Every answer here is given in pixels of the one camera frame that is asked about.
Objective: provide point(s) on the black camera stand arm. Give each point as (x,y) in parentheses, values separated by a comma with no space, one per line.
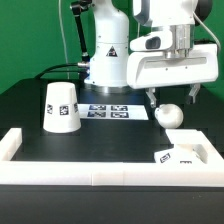
(77,8)

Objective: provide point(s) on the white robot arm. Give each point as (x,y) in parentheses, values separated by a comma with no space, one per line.
(167,56)

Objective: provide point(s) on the white marker sheet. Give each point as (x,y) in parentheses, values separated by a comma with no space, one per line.
(112,112)

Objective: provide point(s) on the white lamp bulb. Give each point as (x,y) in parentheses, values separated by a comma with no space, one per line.
(169,116)

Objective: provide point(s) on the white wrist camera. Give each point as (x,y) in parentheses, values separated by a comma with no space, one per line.
(154,41)

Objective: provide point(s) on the white lamp base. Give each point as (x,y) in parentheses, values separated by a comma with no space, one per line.
(188,148)

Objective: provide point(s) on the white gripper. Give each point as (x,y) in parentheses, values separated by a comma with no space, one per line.
(153,69)

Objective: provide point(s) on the white lamp shade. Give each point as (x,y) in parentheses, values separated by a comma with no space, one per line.
(61,113)

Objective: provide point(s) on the white U-shaped fence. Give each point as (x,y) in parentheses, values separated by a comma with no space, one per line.
(12,172)

